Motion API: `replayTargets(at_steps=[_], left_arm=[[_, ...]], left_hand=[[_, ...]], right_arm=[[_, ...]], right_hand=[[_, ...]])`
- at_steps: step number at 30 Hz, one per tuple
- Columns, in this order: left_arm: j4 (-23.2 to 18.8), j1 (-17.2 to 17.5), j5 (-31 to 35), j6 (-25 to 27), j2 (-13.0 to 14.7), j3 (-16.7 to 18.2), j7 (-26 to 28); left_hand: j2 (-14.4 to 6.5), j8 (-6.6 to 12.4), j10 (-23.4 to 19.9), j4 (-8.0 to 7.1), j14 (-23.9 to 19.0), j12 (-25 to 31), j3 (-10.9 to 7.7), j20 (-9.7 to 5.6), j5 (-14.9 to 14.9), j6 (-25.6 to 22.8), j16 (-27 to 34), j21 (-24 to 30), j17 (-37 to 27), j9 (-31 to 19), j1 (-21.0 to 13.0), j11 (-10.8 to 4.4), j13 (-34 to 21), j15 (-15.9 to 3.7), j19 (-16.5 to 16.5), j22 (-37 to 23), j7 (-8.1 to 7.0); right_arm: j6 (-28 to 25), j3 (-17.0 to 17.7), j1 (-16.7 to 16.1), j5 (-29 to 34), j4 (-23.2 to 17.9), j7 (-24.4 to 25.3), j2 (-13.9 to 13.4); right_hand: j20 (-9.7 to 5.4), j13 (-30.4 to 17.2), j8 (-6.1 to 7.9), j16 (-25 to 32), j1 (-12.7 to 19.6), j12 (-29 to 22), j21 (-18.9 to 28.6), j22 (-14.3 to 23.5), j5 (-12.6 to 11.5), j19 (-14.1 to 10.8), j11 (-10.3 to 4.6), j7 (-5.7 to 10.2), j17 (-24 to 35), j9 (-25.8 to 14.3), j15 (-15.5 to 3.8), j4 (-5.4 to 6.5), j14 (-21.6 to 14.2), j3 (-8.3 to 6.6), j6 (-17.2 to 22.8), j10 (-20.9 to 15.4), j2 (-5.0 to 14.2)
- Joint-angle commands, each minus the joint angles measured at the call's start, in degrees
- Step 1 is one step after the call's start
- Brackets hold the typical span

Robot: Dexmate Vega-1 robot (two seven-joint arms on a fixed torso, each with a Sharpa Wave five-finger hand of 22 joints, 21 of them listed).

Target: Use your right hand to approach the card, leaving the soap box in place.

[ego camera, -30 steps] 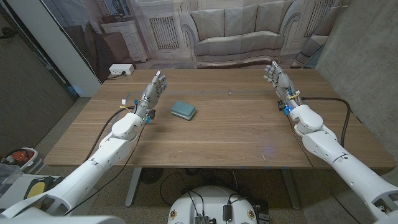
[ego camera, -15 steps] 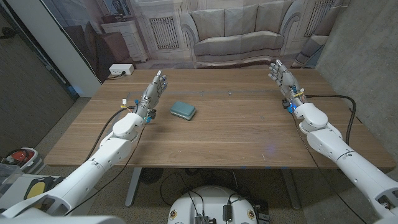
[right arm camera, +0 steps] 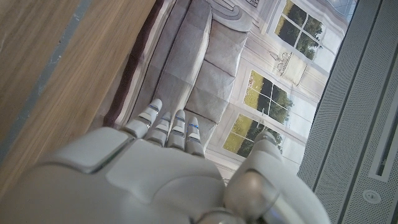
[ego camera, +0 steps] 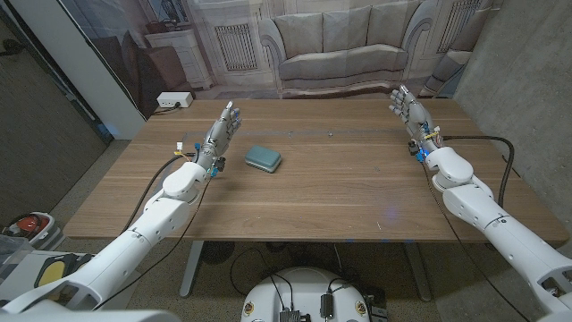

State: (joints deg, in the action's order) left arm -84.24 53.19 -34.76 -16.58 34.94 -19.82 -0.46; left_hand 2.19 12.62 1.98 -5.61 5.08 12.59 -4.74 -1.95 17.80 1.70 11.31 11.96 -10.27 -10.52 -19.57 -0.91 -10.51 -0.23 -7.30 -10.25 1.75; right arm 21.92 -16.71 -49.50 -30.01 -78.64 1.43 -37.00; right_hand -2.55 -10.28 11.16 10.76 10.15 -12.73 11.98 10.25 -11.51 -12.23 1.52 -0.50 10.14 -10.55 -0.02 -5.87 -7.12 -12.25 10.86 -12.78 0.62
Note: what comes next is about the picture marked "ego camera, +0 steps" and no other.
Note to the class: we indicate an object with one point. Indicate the white power strip box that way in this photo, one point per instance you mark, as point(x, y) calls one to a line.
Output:
point(174, 99)

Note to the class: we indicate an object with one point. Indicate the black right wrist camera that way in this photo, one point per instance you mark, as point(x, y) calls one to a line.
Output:
point(415, 149)

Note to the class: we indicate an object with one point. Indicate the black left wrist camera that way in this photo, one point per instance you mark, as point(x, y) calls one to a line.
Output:
point(217, 166)

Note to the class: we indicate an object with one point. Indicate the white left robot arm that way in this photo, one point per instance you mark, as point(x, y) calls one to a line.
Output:
point(134, 250)

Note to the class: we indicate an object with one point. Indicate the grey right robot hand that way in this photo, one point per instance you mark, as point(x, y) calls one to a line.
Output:
point(418, 118)

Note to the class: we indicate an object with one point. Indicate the grey table leg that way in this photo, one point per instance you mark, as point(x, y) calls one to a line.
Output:
point(191, 268)
point(418, 273)

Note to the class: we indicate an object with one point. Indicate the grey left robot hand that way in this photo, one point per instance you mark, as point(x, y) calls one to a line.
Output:
point(219, 136)

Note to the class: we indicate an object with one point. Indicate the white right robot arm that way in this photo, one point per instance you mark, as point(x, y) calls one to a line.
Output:
point(491, 210)

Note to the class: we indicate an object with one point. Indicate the red and white floor device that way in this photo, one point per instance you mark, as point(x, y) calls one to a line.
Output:
point(31, 228)

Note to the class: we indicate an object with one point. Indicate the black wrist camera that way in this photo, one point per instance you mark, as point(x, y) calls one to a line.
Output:
point(217, 166)
point(415, 149)

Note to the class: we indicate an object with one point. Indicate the yellow and black pad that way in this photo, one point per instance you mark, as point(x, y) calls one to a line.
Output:
point(53, 270)

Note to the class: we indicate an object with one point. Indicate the teal soap box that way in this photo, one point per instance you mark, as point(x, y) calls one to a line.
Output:
point(263, 158)

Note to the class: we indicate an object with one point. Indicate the printed living room backdrop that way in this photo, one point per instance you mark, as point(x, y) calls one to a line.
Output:
point(339, 44)

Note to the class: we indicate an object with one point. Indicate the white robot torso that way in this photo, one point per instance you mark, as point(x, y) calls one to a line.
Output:
point(304, 290)

